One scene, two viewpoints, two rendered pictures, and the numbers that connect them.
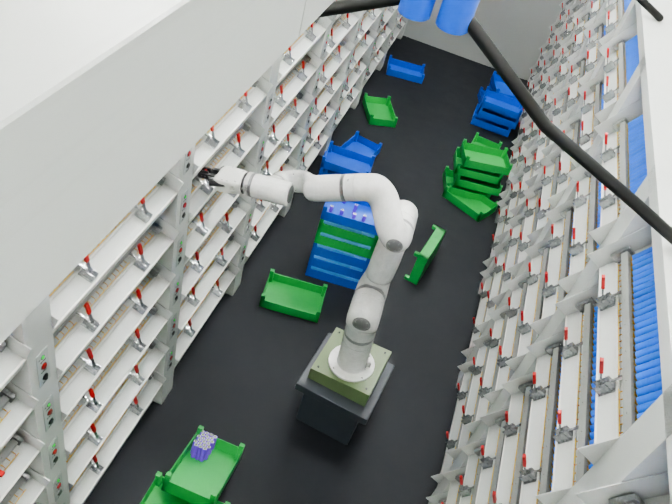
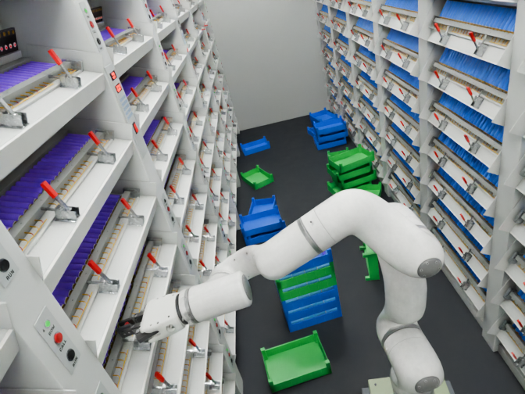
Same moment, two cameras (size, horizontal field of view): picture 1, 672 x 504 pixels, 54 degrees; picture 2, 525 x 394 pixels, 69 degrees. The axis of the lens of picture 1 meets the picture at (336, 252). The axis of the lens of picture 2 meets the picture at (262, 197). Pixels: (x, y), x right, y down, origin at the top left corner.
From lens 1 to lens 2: 134 cm
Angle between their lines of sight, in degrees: 12
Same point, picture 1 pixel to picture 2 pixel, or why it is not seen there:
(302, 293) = (299, 352)
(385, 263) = (414, 295)
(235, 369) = not seen: outside the picture
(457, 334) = (446, 299)
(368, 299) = (412, 347)
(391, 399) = not seen: outside the picture
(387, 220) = (398, 241)
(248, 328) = not seen: outside the picture
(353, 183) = (321, 222)
